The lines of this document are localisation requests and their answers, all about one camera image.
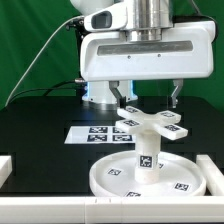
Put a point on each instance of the white right fence bar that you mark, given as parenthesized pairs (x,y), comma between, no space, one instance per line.
(212,174)

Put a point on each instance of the white table base piece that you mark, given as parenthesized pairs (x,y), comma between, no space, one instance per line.
(165,123)

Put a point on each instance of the white fence bar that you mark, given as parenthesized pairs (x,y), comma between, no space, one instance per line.
(99,210)
(5,168)
(212,174)

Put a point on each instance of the white left fence bar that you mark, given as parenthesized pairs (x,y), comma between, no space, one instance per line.
(5,168)

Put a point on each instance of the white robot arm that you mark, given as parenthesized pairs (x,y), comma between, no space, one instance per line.
(128,40)

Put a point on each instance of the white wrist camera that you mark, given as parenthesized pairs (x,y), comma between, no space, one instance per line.
(110,18)

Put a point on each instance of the white marker sheet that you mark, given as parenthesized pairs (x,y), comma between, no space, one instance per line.
(97,135)

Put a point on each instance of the white front fence bar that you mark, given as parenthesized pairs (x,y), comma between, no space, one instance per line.
(99,210)

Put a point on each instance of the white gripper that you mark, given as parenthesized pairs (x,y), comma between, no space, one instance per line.
(185,51)

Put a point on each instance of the black camera stand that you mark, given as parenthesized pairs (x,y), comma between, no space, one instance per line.
(78,26)

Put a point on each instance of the white round table top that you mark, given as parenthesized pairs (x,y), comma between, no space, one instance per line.
(113,175)

